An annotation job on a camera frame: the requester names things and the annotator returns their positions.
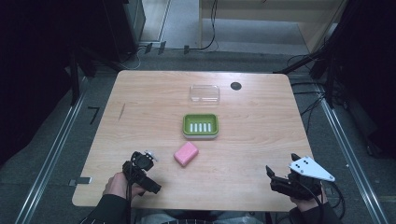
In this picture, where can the clear plastic lid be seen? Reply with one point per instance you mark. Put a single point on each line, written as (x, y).
(204, 94)

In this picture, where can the black tripod stand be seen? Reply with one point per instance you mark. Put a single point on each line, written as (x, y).
(323, 67)
(74, 77)

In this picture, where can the person's right hand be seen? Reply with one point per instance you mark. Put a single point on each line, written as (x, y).
(309, 202)

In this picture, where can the black angled floor tape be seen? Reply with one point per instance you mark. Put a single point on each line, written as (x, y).
(94, 113)

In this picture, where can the person's left hand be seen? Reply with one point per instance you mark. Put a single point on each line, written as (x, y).
(117, 186)

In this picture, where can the pink soap bar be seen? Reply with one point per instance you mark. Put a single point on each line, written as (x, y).
(186, 153)

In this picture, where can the small metal floor bracket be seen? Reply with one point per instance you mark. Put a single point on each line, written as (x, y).
(80, 180)

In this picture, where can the metal floor rail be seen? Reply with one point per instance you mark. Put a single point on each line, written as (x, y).
(351, 161)
(51, 152)

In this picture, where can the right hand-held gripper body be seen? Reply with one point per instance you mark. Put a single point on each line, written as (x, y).
(303, 179)

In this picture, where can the light wooden shelf unit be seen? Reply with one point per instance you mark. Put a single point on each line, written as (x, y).
(314, 21)

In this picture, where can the black cabinet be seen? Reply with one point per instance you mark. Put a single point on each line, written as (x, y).
(124, 28)

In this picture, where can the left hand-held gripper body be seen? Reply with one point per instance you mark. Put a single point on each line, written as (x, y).
(140, 165)

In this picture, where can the green soap dish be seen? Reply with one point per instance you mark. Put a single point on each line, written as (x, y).
(200, 126)

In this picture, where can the black round table grommet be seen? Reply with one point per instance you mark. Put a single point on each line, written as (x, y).
(236, 86)

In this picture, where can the black curtain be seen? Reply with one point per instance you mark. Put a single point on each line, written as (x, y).
(370, 68)
(34, 77)

